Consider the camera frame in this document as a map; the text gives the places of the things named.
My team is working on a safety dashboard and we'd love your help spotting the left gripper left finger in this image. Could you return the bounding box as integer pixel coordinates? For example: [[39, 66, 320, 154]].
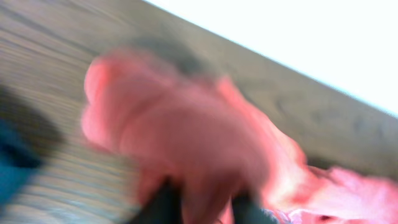
[[130, 181, 183, 224]]

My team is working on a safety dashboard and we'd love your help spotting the red-orange soccer t-shirt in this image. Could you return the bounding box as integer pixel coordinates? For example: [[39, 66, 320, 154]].
[[81, 49, 397, 223]]

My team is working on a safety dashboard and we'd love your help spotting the folded navy garment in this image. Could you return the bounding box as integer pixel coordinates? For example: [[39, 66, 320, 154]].
[[1, 85, 63, 208]]

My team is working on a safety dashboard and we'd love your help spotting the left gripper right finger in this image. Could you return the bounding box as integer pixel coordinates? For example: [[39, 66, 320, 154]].
[[231, 194, 277, 224]]

